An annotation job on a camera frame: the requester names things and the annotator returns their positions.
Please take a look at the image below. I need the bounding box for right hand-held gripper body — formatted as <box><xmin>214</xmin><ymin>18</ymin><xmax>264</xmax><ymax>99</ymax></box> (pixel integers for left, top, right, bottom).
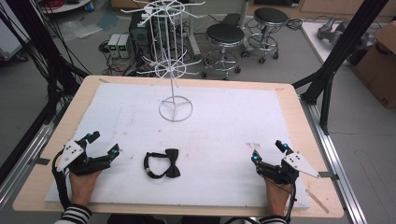
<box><xmin>256</xmin><ymin>151</ymin><xmax>321</xmax><ymax>185</ymax></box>

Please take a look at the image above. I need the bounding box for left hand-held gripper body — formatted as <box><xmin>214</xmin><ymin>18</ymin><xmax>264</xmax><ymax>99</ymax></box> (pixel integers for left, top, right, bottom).
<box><xmin>56</xmin><ymin>139</ymin><xmax>112</xmax><ymax>176</ymax></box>

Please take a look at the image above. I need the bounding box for black bow tie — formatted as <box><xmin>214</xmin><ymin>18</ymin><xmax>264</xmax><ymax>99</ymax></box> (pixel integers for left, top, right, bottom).
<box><xmin>143</xmin><ymin>147</ymin><xmax>182</xmax><ymax>180</ymax></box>

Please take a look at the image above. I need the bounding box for white wire display rack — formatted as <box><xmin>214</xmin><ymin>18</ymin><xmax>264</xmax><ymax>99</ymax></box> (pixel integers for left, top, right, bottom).
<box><xmin>120</xmin><ymin>0</ymin><xmax>206</xmax><ymax>123</ymax></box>

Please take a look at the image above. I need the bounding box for person's left hand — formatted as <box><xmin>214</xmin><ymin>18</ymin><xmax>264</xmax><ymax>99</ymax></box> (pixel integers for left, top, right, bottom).
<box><xmin>68</xmin><ymin>169</ymin><xmax>104</xmax><ymax>207</ymax></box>

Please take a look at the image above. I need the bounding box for person's right hand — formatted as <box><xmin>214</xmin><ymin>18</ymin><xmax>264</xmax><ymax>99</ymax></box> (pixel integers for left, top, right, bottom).
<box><xmin>264</xmin><ymin>176</ymin><xmax>293</xmax><ymax>218</ymax></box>

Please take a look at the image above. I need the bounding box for wooden stick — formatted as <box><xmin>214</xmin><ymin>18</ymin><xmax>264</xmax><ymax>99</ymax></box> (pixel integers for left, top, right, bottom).
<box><xmin>305</xmin><ymin>189</ymin><xmax>331</xmax><ymax>215</ymax></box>

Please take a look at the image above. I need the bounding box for white foam mat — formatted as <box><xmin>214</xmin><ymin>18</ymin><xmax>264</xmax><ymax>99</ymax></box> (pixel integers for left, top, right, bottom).
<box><xmin>45</xmin><ymin>82</ymin><xmax>311</xmax><ymax>210</ymax></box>

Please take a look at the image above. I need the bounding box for grey power supply unit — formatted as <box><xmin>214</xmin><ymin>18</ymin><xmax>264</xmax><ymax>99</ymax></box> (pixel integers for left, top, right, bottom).
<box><xmin>117</xmin><ymin>34</ymin><xmax>131</xmax><ymax>59</ymax></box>
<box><xmin>106</xmin><ymin>33</ymin><xmax>121</xmax><ymax>58</ymax></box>

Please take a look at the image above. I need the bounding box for black computer tower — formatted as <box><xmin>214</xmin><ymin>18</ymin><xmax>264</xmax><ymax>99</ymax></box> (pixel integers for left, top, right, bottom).
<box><xmin>128</xmin><ymin>10</ymin><xmax>157</xmax><ymax>62</ymax></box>

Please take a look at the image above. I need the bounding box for black round stool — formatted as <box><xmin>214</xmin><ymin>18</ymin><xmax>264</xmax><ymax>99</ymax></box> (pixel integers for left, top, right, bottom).
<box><xmin>240</xmin><ymin>7</ymin><xmax>290</xmax><ymax>64</ymax></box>
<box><xmin>201</xmin><ymin>23</ymin><xmax>246</xmax><ymax>81</ymax></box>

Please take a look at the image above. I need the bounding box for cardboard box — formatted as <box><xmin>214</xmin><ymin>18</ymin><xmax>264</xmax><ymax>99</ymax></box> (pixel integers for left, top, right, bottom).
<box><xmin>352</xmin><ymin>21</ymin><xmax>396</xmax><ymax>109</ymax></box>

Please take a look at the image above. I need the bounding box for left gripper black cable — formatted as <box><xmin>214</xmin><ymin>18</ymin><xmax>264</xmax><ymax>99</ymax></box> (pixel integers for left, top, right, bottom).
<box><xmin>51</xmin><ymin>149</ymin><xmax>73</xmax><ymax>211</ymax></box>

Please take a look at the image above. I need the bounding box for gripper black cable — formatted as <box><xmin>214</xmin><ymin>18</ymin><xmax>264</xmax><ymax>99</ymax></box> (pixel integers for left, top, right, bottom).
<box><xmin>224</xmin><ymin>176</ymin><xmax>297</xmax><ymax>224</ymax></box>
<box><xmin>51</xmin><ymin>149</ymin><xmax>73</xmax><ymax>211</ymax></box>

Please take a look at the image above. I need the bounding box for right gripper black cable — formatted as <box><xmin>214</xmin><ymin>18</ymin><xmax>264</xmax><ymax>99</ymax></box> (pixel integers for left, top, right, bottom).
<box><xmin>224</xmin><ymin>176</ymin><xmax>297</xmax><ymax>224</ymax></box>

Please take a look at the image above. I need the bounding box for aluminium rail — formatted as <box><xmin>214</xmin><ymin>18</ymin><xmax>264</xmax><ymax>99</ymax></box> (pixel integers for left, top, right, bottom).
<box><xmin>0</xmin><ymin>120</ymin><xmax>58</xmax><ymax>209</ymax></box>
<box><xmin>299</xmin><ymin>94</ymin><xmax>369</xmax><ymax>224</ymax></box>

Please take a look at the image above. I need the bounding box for black metal frame stand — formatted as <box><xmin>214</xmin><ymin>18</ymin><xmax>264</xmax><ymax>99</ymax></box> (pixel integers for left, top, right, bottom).
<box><xmin>291</xmin><ymin>0</ymin><xmax>390</xmax><ymax>136</ymax></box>
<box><xmin>0</xmin><ymin>0</ymin><xmax>92</xmax><ymax>185</ymax></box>

